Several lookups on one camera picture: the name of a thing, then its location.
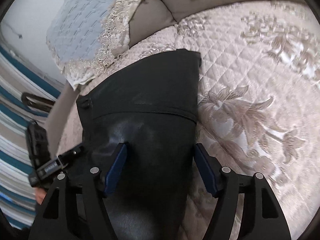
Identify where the black leather jacket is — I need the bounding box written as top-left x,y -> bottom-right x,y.
60,49 -> 203,240

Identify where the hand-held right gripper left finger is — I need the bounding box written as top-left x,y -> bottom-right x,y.
28,142 -> 130,240

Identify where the grey-brown sofa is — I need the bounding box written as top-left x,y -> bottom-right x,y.
45,0 -> 308,155

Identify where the blue and white striped cloth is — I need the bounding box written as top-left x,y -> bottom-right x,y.
0,45 -> 65,230

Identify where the person's left hand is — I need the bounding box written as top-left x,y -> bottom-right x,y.
34,186 -> 49,205

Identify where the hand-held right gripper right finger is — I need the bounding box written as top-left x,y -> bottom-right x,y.
194,142 -> 292,240

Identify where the beige quilted floral sofa cover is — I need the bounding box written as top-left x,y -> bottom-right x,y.
54,0 -> 320,240

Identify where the blue quilted lace-trimmed cover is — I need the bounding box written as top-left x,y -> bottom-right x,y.
46,0 -> 150,92

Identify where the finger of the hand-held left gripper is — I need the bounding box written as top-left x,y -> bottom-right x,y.
59,144 -> 84,167

